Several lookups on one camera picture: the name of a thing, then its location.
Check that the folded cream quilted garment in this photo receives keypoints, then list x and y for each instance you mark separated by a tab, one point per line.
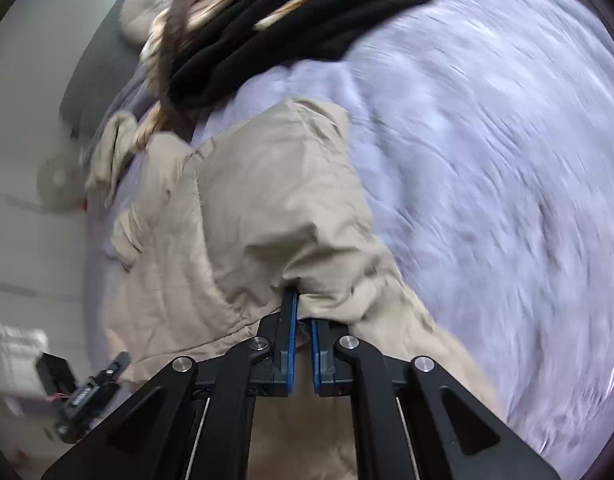
115	147

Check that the black fleece garment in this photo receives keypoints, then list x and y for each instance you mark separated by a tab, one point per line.
347	20

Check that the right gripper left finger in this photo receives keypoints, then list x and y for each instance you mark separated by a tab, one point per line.
193	419

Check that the lavender embossed bed blanket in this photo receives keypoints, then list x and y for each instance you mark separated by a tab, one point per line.
482	132

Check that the cream striped robe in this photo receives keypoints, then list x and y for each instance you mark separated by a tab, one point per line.
199	51

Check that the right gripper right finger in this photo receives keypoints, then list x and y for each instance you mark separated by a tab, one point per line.
413	419

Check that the white standing fan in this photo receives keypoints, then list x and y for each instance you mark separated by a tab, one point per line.
60	182

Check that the round white cushion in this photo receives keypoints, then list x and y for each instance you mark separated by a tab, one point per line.
136	17

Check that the grey quilted headboard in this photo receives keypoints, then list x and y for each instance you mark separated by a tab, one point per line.
106	65

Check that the beige puffer jacket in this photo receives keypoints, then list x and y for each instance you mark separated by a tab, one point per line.
214	234

